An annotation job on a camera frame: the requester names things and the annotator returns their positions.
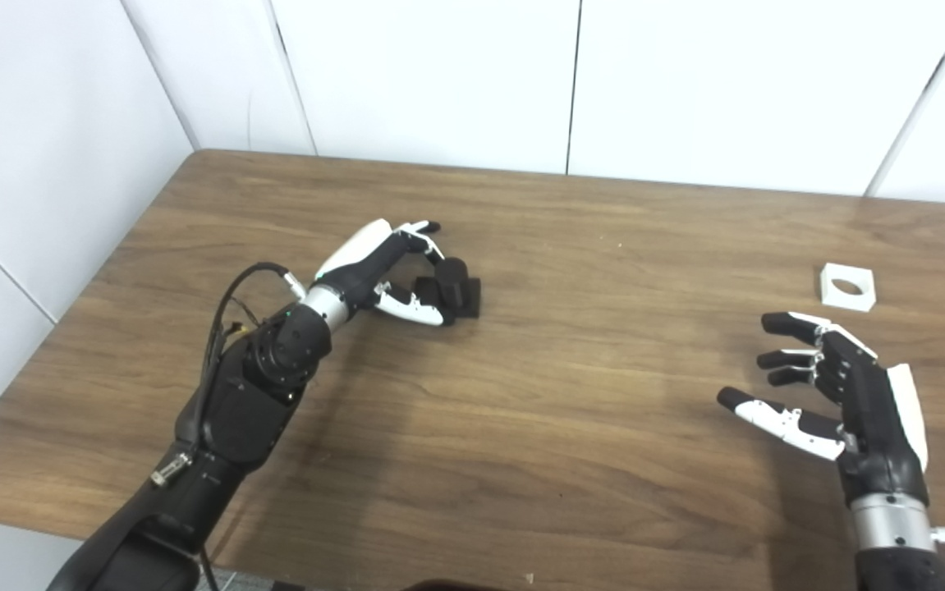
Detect thin left wrist wires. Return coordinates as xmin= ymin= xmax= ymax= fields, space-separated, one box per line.
xmin=222 ymin=295 xmax=264 ymax=339

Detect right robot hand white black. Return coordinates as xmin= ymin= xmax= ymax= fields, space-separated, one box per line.
xmin=717 ymin=311 xmax=930 ymax=506

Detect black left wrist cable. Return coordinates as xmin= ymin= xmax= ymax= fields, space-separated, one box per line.
xmin=150 ymin=262 xmax=307 ymax=487

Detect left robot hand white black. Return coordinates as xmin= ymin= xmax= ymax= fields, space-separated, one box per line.
xmin=314 ymin=218 xmax=456 ymax=328

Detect white square piece with hole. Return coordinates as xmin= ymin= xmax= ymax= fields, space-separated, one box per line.
xmin=819 ymin=263 xmax=877 ymax=313

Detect black peg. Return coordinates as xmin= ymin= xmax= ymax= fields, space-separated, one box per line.
xmin=412 ymin=257 xmax=482 ymax=325

